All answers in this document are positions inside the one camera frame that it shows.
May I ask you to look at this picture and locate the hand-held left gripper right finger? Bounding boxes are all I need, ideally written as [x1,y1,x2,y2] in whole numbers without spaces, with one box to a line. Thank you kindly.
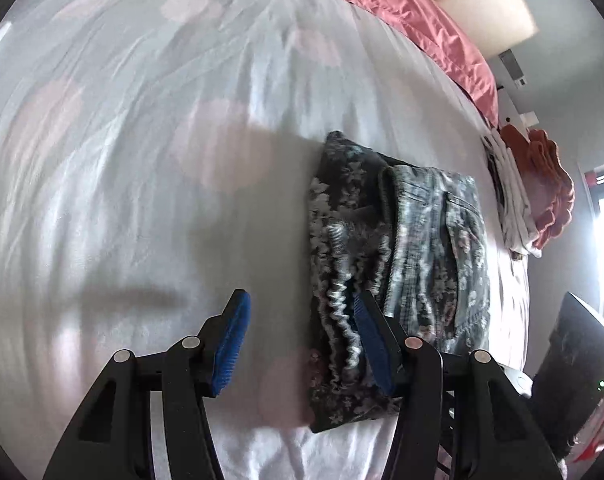
[354,289,565,480]

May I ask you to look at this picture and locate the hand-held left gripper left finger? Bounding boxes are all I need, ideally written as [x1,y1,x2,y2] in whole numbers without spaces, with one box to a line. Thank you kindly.
[42,288,253,480]

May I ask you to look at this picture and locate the dark floral pants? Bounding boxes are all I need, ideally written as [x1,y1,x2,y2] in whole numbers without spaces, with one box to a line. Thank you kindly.
[307,130,433,434]

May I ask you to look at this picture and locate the stack of white folded clothes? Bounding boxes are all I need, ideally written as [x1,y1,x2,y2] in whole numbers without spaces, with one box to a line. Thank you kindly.
[482,127,542,258]

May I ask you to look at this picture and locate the folded orange clothes stack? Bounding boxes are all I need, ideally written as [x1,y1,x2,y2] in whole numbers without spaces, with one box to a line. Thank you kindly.
[499,124,576,251]

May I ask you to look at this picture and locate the red and white cloth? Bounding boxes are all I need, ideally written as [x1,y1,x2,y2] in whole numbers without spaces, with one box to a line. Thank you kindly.
[556,395,604,466]

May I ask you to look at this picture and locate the floral denim jeans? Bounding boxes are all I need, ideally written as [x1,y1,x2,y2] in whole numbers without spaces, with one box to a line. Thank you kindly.
[379,164,492,356]

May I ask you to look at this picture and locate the grey pink-dotted bed sheet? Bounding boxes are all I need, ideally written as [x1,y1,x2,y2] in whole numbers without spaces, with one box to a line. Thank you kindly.
[0,0,532,480]

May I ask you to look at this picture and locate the coral pink pillow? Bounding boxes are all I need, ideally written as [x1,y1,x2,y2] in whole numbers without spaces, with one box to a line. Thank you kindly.
[304,0,500,128]

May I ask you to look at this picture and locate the beige padded headboard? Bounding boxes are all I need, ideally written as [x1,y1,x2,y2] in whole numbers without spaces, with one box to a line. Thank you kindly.
[427,0,540,61]

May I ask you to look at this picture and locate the wall outlet plate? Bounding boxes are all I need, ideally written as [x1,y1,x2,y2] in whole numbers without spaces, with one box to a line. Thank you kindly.
[498,49,527,88]

